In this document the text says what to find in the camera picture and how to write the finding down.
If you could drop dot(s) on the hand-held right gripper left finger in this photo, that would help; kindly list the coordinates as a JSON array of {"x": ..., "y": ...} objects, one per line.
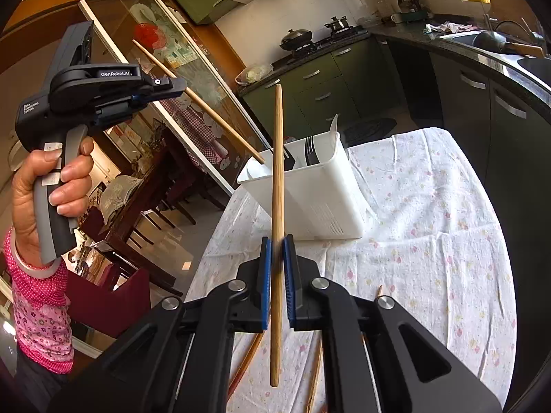
[{"x": 266, "y": 284}]

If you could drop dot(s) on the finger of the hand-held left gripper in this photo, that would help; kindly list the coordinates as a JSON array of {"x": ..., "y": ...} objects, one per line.
[{"x": 170, "y": 87}]

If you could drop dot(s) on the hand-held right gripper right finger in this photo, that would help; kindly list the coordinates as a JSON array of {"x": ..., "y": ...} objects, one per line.
[{"x": 290, "y": 284}]

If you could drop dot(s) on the light wooden chopstick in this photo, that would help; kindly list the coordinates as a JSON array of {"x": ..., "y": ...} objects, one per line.
[
  {"x": 277, "y": 180},
  {"x": 224, "y": 125},
  {"x": 379, "y": 291},
  {"x": 314, "y": 374}
]

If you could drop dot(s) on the white plastic utensil holder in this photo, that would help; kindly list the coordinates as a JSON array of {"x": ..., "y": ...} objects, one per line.
[{"x": 310, "y": 198}]

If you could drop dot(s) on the black plastic fork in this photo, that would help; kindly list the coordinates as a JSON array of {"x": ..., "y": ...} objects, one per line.
[{"x": 311, "y": 150}]

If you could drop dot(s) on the white plastic spoon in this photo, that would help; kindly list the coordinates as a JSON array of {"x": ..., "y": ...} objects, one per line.
[{"x": 333, "y": 133}]

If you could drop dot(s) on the person's left forearm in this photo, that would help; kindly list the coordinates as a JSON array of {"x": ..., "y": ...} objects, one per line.
[{"x": 43, "y": 309}]

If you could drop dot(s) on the person's left hand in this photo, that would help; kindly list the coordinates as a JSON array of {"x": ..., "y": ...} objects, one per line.
[{"x": 43, "y": 193}]

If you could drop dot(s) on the glass sliding door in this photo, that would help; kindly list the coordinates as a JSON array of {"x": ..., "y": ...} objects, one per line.
[{"x": 181, "y": 51}]

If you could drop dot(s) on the red checkered apron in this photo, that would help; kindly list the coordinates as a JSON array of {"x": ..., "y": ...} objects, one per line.
[{"x": 202, "y": 133}]

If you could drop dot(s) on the dark brown wooden chopstick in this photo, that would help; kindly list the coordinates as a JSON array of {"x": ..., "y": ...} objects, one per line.
[{"x": 246, "y": 359}]

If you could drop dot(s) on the clear plastic bag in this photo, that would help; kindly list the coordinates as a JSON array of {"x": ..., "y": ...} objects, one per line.
[{"x": 254, "y": 73}]

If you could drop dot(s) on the dark wooden dining chair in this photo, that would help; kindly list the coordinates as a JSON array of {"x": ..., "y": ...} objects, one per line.
[{"x": 181, "y": 185}]

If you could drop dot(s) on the white lace cover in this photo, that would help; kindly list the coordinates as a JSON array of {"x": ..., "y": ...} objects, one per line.
[{"x": 120, "y": 189}]

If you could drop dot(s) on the dark wooden dining table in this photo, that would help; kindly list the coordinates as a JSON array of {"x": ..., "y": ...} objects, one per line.
[{"x": 129, "y": 206}]

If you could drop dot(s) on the white floral tablecloth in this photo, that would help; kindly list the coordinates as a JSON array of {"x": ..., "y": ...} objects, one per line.
[{"x": 409, "y": 232}]

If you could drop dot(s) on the black wok with lid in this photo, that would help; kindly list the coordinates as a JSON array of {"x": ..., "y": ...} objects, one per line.
[{"x": 296, "y": 36}]

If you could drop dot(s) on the green lower cabinets with drawers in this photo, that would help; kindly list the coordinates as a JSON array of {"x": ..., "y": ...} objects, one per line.
[{"x": 323, "y": 90}]

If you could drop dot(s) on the red upholstered chair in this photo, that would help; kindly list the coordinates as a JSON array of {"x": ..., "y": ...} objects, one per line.
[{"x": 112, "y": 305}]

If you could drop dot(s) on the black gas stove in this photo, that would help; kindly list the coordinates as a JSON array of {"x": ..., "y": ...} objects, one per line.
[{"x": 331, "y": 39}]

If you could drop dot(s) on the dark floor mat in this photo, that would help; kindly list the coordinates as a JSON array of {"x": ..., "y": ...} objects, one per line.
[{"x": 370, "y": 131}]

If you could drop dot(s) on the steel cooking pot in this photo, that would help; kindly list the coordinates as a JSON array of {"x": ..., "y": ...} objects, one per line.
[{"x": 338, "y": 23}]

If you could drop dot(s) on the white cup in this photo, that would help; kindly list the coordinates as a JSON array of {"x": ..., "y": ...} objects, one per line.
[{"x": 397, "y": 18}]

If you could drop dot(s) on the green lower cabinets under sink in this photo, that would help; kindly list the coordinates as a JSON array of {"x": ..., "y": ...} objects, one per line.
[{"x": 495, "y": 112}]

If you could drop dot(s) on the crumpled dish rag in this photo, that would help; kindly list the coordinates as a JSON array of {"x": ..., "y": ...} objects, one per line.
[{"x": 447, "y": 27}]

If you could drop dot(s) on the steel kitchen sink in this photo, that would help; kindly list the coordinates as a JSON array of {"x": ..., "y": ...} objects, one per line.
[{"x": 536, "y": 66}]

